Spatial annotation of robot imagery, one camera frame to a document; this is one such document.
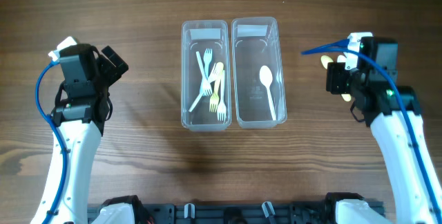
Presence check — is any yellow plastic spoon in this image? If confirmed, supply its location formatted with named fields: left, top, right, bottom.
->
left=320, top=55, right=352, bottom=102

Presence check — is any white spoon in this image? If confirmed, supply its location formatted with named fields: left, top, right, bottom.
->
left=337, top=55, right=346, bottom=62
left=259, top=66, right=276, bottom=121

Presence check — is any light blue plastic fork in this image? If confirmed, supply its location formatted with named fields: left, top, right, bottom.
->
left=203, top=48, right=213, bottom=81

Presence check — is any white fork handle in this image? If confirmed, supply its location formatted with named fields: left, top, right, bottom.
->
left=196, top=51, right=212, bottom=96

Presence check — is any white fork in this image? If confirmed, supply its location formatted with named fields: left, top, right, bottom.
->
left=189, top=62, right=224, bottom=112

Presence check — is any yellow plastic fork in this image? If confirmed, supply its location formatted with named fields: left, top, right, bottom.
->
left=208, top=62, right=224, bottom=113

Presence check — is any white fork diagonal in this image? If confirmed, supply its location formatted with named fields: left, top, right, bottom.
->
left=217, top=70, right=227, bottom=122

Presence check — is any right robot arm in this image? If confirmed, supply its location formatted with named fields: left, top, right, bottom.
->
left=312, top=32, right=441, bottom=223

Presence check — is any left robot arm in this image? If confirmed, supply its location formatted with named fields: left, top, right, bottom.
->
left=32, top=37, right=128, bottom=223

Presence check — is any right clear plastic container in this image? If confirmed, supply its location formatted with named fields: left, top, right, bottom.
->
left=231, top=17, right=287, bottom=129

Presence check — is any clear plastic container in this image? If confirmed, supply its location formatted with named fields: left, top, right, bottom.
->
left=231, top=17, right=287, bottom=129
left=181, top=20, right=231, bottom=131

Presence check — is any left clear plastic container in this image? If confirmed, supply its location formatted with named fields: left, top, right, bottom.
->
left=181, top=20, right=231, bottom=131

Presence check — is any right blue cable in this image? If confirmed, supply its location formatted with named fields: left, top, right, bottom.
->
left=300, top=39, right=442, bottom=218

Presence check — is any blue cable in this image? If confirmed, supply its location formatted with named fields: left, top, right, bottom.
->
left=300, top=39, right=442, bottom=218
left=34, top=59, right=70, bottom=224

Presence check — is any left blue cable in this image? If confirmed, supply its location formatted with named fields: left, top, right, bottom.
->
left=34, top=59, right=70, bottom=224

